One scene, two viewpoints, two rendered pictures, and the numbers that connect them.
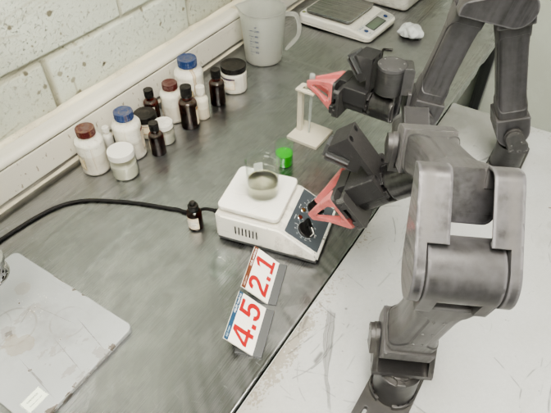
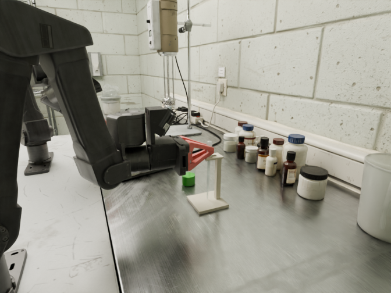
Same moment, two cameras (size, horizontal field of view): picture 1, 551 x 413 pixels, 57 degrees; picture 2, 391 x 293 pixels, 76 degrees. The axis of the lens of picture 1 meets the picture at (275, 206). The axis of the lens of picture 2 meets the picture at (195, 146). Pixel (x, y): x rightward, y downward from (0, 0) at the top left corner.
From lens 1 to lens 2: 144 cm
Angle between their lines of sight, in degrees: 99
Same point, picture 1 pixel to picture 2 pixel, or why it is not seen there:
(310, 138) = (200, 197)
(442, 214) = not seen: hidden behind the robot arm
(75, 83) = (276, 115)
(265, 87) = (306, 208)
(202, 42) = (359, 163)
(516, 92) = not seen: outside the picture
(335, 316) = not seen: hidden behind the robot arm
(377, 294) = (67, 175)
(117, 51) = (302, 117)
